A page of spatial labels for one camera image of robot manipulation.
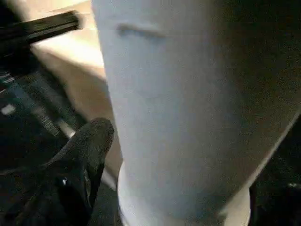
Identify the black work mat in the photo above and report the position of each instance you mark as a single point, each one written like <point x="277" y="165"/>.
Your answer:
<point x="282" y="160"/>

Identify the white plastic table top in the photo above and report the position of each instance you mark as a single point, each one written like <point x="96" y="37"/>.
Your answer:
<point x="77" y="58"/>

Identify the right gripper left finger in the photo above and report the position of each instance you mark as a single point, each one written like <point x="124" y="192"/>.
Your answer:
<point x="77" y="176"/>

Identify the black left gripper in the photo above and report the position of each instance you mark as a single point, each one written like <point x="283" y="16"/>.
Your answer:
<point x="23" y="70"/>

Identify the white plastic table leg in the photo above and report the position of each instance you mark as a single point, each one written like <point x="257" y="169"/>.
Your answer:
<point x="188" y="106"/>

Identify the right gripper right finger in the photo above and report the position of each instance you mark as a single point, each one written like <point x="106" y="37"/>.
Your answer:
<point x="277" y="207"/>

